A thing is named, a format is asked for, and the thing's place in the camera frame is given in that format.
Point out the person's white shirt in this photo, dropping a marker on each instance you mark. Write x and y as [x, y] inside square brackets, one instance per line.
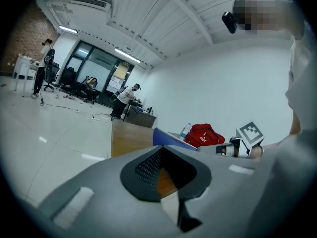
[303, 88]

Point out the person's head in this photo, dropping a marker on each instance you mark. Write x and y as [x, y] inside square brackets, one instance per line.
[262, 9]

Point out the blue notebook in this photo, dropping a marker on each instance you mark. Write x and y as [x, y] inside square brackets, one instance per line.
[163, 137]

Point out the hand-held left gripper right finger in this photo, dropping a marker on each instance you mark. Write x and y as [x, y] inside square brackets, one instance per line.
[223, 195]

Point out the ceiling tube light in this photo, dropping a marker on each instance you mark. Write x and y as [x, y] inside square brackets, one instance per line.
[127, 55]
[68, 29]

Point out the black head-worn camera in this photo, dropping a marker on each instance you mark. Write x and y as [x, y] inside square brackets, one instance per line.
[229, 21]

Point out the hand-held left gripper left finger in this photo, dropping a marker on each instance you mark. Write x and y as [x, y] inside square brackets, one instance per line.
[99, 182]

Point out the yellow poster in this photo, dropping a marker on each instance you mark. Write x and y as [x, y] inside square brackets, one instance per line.
[121, 71]

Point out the black office chair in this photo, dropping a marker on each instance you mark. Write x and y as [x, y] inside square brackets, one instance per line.
[51, 74]
[68, 78]

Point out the white ceiling air conditioner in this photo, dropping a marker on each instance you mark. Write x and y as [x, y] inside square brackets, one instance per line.
[89, 2]

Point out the grey desk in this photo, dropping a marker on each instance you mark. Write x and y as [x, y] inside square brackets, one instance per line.
[141, 119]

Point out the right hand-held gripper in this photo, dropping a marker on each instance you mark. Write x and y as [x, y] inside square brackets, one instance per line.
[250, 134]

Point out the red bag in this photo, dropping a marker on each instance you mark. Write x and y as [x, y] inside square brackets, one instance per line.
[205, 135]

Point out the black framed glass partition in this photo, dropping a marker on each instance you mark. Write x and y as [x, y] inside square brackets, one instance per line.
[99, 66]

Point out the white table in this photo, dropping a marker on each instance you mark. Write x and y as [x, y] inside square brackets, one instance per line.
[21, 63]

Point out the clear plastic water bottle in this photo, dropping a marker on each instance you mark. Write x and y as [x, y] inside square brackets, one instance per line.
[185, 131]

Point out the person's right forearm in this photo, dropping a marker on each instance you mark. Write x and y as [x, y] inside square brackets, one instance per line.
[256, 152]

